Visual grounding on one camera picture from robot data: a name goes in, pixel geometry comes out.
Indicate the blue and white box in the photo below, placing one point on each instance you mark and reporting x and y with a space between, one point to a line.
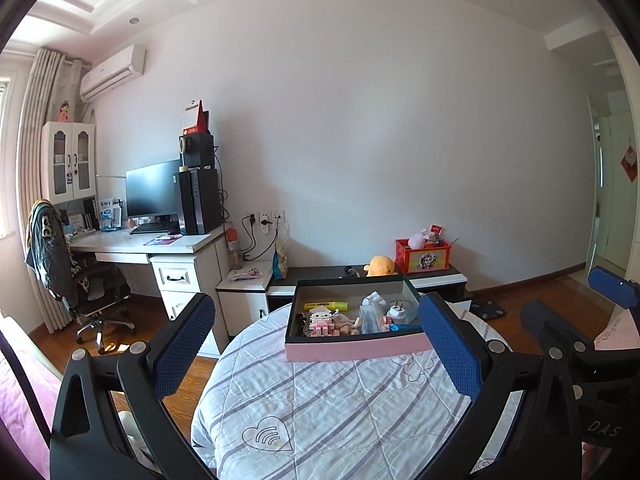
107 215

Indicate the black speaker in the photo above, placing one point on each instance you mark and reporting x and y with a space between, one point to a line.
197 150

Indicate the red desk calendar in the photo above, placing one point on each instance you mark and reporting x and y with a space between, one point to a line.
200 120

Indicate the white round plug adapter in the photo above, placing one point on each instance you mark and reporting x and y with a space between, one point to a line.
400 312

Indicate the white desk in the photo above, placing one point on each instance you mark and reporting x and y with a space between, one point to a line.
125 242

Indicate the white air conditioner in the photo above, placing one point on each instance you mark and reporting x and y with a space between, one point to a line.
112 72

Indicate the pink box with dark rim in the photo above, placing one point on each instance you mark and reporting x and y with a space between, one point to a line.
350 350

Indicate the blue snack bag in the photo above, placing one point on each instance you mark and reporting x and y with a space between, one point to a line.
280 262

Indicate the pink plush toy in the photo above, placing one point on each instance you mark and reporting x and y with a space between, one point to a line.
419 239

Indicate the blue highlighter pen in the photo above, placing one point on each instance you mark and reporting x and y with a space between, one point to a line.
406 328

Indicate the black keyboard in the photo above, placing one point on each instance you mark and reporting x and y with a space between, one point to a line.
152 228

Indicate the black computer tower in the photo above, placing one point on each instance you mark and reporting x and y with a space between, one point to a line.
200 200

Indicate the white wall socket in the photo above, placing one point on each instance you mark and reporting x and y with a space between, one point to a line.
250 220
265 219
279 216

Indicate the white glass-door cabinet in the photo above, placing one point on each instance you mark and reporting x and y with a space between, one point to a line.
75 132

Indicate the orange octopus plush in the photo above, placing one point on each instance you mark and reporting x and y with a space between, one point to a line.
380 265

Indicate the black computer monitor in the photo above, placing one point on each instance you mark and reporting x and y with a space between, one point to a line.
152 190

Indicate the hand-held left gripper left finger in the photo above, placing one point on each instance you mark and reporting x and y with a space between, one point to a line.
182 355

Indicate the white side table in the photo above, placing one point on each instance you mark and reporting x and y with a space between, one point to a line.
245 305

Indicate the black office chair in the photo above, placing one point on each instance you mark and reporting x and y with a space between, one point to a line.
100 285

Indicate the black bathroom scale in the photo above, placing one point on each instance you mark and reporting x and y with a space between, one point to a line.
487 309

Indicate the cartoon girl figurine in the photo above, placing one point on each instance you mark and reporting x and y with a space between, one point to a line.
64 111

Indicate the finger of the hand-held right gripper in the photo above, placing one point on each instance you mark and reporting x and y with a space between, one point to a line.
550 322
612 285

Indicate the red printed storage crate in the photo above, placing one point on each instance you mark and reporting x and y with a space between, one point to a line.
425 260

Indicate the pink mouse pad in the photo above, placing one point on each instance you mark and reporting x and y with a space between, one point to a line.
162 241

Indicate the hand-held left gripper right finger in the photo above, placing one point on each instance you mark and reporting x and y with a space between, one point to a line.
450 350

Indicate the white astronaut figurine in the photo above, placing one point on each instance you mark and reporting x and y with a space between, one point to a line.
374 300

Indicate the yellow highlighter pen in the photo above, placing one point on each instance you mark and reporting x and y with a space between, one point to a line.
325 305

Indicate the small pink pouch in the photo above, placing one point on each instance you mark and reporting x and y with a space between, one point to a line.
247 273

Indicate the pastel building block figure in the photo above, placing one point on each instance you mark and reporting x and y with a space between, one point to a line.
386 321

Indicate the pink printed pillow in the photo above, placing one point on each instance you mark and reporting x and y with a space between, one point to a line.
625 330

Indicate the black tower model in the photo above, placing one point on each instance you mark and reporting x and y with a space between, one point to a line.
301 325

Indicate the small red card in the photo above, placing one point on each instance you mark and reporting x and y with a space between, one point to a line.
436 230

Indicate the dark printed jacket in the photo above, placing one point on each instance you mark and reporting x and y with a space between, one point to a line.
47 245

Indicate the pink fleece blanket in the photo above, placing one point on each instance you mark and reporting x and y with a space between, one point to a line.
25 410

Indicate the white door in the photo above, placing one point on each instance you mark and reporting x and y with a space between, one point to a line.
612 200

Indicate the white radiator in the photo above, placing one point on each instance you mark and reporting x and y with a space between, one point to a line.
57 310

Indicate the black and white low cabinet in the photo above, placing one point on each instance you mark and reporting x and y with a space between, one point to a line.
320 271

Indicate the orange-capped bottle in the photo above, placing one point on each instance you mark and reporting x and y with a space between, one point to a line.
233 250

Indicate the pink doll figurine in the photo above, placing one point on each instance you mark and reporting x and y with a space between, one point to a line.
345 327

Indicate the pink building block figure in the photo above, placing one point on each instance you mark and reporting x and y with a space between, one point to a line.
320 325

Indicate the red door ornament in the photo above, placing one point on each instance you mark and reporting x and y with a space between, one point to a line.
629 161

